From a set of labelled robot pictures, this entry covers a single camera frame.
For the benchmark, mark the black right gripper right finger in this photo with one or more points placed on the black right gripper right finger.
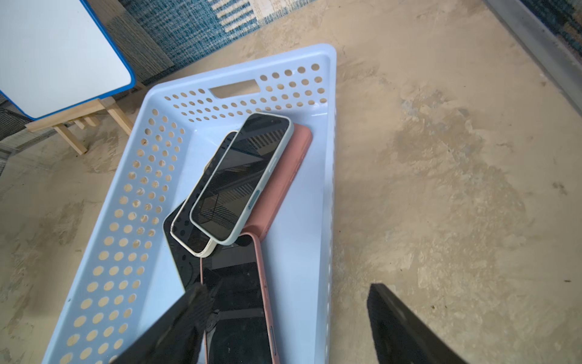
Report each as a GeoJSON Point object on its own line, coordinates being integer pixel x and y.
{"type": "Point", "coordinates": [399, 335]}

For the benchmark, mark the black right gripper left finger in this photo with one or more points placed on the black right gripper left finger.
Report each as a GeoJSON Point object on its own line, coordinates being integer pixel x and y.
{"type": "Point", "coordinates": [177, 336]}

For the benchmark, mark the black phone without case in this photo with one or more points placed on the black phone without case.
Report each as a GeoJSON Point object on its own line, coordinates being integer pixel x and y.
{"type": "Point", "coordinates": [188, 266]}

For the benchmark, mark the light blue perforated storage basket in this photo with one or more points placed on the light blue perforated storage basket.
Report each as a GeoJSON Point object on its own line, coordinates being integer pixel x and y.
{"type": "Point", "coordinates": [128, 278]}

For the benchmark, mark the face-down phone salmon case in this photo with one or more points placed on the face-down phone salmon case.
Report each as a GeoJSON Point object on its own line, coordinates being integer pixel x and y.
{"type": "Point", "coordinates": [271, 198]}

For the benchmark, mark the wooden tabletop easel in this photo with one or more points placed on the wooden tabletop easel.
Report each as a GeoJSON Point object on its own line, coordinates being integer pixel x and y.
{"type": "Point", "coordinates": [82, 115]}

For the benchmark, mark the small whiteboard blue frame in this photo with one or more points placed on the small whiteboard blue frame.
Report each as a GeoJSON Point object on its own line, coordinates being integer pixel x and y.
{"type": "Point", "coordinates": [56, 55]}

